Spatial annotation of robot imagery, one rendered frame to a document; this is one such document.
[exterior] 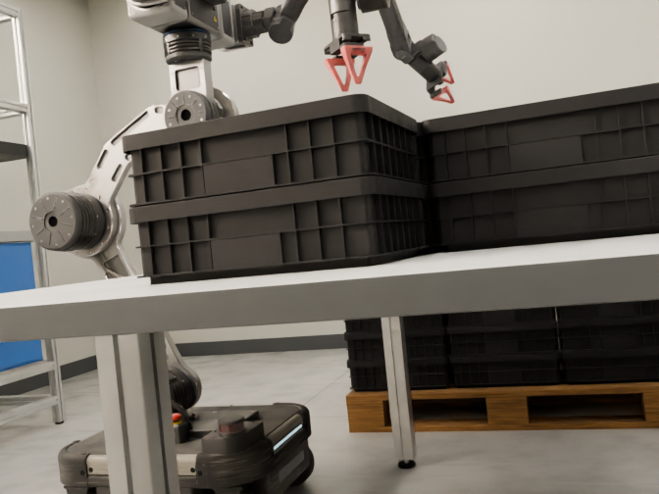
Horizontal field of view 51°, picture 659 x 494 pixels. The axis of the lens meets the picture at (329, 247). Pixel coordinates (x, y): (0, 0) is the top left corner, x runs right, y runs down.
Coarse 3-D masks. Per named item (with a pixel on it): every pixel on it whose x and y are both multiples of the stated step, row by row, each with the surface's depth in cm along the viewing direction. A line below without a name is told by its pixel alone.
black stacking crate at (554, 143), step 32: (480, 128) 117; (512, 128) 115; (544, 128) 113; (576, 128) 111; (608, 128) 109; (640, 128) 108; (448, 160) 119; (480, 160) 117; (512, 160) 114; (544, 160) 112; (576, 160) 111; (608, 160) 109
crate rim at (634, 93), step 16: (576, 96) 110; (592, 96) 109; (608, 96) 108; (624, 96) 107; (640, 96) 107; (656, 96) 106; (480, 112) 115; (496, 112) 114; (512, 112) 114; (528, 112) 113; (544, 112) 112; (560, 112) 111; (432, 128) 118; (448, 128) 117
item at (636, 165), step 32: (640, 160) 107; (448, 192) 118; (480, 192) 117; (512, 192) 115; (544, 192) 113; (576, 192) 112; (608, 192) 110; (640, 192) 108; (448, 224) 119; (480, 224) 117; (512, 224) 115; (544, 224) 113; (576, 224) 111; (608, 224) 110; (640, 224) 108
